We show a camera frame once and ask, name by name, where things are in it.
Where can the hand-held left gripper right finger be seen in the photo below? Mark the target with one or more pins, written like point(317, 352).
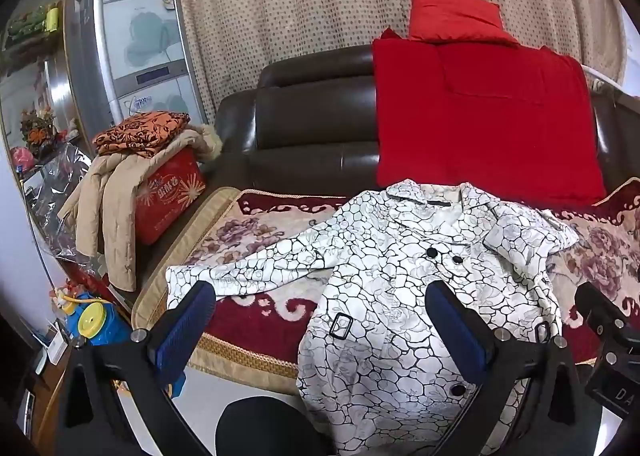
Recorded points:
point(462, 336)

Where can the red printed box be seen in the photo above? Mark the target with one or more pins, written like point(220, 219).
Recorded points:
point(170, 196)

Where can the blue toy with yellow lid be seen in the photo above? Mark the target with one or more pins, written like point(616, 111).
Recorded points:
point(100, 323)

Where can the clear plastic sheet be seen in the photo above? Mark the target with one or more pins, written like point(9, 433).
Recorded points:
point(60, 186)

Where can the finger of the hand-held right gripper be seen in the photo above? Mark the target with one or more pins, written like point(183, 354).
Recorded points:
point(597, 306)

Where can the orange black-patterned cloth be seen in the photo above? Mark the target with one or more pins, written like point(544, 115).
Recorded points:
point(140, 133)

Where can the beige padded jacket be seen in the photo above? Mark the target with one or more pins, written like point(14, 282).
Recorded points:
point(107, 206)

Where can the black round object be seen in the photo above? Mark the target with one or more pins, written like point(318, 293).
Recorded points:
point(265, 428)

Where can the red pillow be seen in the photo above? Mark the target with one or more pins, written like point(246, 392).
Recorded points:
point(450, 16)

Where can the white pipe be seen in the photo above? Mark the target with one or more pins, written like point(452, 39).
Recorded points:
point(607, 78)

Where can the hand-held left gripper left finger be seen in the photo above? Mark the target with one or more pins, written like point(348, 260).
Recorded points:
point(184, 333)

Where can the floral red sofa cover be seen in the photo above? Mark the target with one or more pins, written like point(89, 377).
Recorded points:
point(250, 326)

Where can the brown leather sofa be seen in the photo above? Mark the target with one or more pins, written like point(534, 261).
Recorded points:
point(310, 121)

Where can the artificial flower bouquet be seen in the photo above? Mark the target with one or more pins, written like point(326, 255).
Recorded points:
point(37, 126)

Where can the white black-patterned coat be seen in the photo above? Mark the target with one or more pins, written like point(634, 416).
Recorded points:
point(395, 286)

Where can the green and yellow packets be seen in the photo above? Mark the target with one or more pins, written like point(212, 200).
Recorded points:
point(32, 23)

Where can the red blanket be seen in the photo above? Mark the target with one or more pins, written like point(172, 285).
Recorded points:
point(480, 126)

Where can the silver refrigerator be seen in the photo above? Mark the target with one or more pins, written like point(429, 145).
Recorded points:
point(140, 41)

